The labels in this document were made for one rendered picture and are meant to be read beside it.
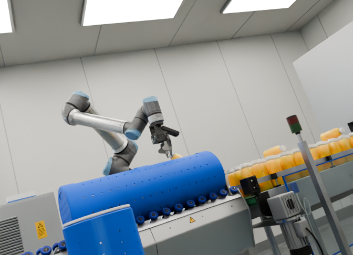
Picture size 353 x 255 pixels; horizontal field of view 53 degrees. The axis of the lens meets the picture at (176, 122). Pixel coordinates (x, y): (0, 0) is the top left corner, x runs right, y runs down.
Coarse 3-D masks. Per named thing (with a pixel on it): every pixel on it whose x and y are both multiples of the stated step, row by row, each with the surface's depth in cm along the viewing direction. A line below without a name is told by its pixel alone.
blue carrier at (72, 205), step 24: (144, 168) 189; (168, 168) 191; (192, 168) 195; (216, 168) 201; (72, 192) 166; (96, 192) 169; (120, 192) 173; (144, 192) 178; (168, 192) 184; (192, 192) 192; (216, 192) 202; (72, 216) 160; (144, 216) 180
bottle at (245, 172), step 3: (243, 168) 211; (246, 168) 211; (249, 168) 212; (243, 171) 210; (246, 171) 210; (249, 171) 210; (243, 174) 210; (246, 174) 209; (249, 174) 209; (252, 174) 211; (243, 177) 210; (246, 177) 209; (249, 195) 208
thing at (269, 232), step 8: (264, 192) 199; (272, 192) 201; (280, 192) 204; (264, 200) 197; (256, 208) 248; (264, 208) 195; (256, 216) 246; (264, 216) 243; (272, 216) 196; (256, 224) 237; (264, 224) 224; (272, 224) 211; (272, 232) 241; (272, 240) 239; (272, 248) 239
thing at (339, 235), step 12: (300, 144) 205; (312, 156) 203; (312, 168) 200; (312, 180) 202; (324, 192) 198; (324, 204) 197; (336, 216) 196; (336, 228) 193; (336, 240) 194; (348, 252) 190
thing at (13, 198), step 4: (28, 192) 331; (32, 192) 333; (12, 196) 324; (16, 196) 326; (20, 196) 327; (24, 196) 329; (28, 196) 330; (32, 196) 332; (8, 200) 322; (12, 200) 323; (16, 200) 324
